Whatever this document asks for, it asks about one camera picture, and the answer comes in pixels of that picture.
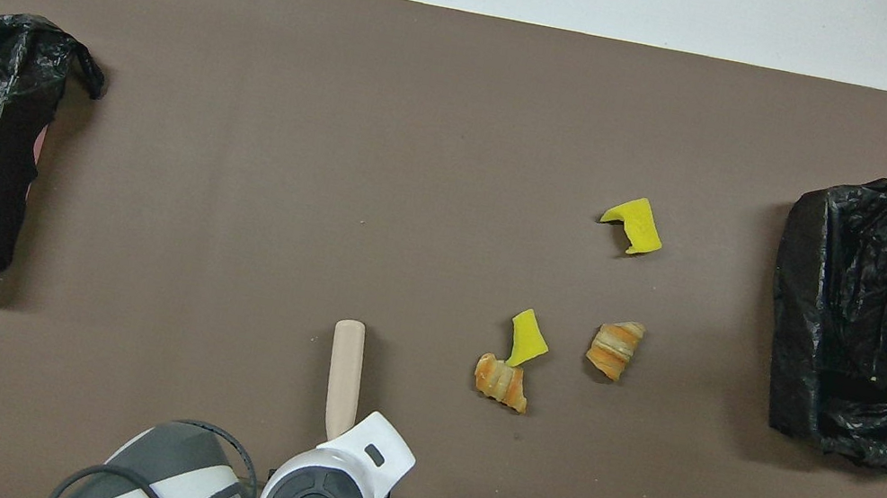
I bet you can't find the small yellow sponge piece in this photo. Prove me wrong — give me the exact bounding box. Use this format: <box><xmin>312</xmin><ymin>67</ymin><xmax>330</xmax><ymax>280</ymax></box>
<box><xmin>503</xmin><ymin>306</ymin><xmax>556</xmax><ymax>374</ymax></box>

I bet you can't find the striped bread roll piece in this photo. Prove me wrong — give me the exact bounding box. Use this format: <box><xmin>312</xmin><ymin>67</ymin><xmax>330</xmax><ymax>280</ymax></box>
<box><xmin>581</xmin><ymin>315</ymin><xmax>648</xmax><ymax>386</ymax></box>

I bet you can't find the brown table mat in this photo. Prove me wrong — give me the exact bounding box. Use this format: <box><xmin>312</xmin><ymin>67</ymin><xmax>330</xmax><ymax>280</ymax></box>
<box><xmin>0</xmin><ymin>0</ymin><xmax>887</xmax><ymax>498</ymax></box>

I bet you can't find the notched yellow sponge piece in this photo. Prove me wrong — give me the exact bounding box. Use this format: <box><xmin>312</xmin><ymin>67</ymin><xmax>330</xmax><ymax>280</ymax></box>
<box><xmin>595</xmin><ymin>191</ymin><xmax>671</xmax><ymax>261</ymax></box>

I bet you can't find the beige hand brush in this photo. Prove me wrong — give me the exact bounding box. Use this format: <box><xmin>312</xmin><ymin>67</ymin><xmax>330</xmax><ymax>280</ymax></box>
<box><xmin>315</xmin><ymin>317</ymin><xmax>375</xmax><ymax>446</ymax></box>

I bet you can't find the golden croissant end piece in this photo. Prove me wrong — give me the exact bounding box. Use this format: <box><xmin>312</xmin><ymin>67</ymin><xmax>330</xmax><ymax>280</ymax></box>
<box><xmin>468</xmin><ymin>351</ymin><xmax>536</xmax><ymax>416</ymax></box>

